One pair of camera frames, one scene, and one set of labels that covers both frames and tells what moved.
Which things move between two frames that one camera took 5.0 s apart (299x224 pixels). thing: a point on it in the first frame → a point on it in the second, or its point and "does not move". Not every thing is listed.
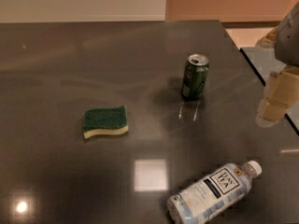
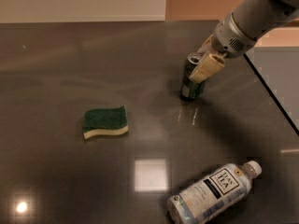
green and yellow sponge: x=98 y=121 does not move
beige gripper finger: x=268 y=40 → x=206 y=48
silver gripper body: x=288 y=44 → x=230 y=40
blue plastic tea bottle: x=214 y=192 does not move
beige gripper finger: x=281 y=91 → x=210 y=65
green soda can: x=194 y=77 does not move
